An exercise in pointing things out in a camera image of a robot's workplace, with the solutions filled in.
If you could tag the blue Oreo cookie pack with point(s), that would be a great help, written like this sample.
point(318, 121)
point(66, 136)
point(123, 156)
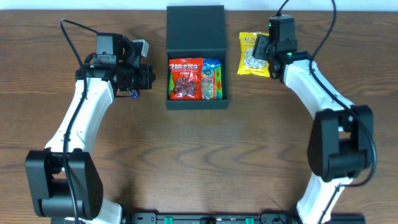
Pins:
point(210, 64)

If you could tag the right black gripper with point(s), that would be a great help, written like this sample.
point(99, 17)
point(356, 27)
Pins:
point(259, 46)

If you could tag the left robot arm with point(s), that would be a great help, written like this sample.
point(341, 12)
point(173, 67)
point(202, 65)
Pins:
point(63, 180)

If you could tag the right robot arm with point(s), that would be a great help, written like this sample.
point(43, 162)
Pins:
point(341, 151)

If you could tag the yellow Hacks candy bag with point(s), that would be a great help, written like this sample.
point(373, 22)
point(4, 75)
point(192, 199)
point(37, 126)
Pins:
point(248, 65)

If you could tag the Haribo worms gummy bag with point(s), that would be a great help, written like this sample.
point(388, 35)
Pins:
point(211, 84)

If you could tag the dark blue snack bar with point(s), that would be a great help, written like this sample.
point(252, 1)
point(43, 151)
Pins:
point(133, 94)

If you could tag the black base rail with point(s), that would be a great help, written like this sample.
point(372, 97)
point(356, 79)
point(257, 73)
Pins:
point(264, 218)

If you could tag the red Hacks candy bag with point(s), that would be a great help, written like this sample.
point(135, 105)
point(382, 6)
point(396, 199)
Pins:
point(186, 78)

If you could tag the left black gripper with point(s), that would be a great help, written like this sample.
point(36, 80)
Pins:
point(146, 76)

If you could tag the dark green open box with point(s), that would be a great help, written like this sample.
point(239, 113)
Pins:
point(198, 31)

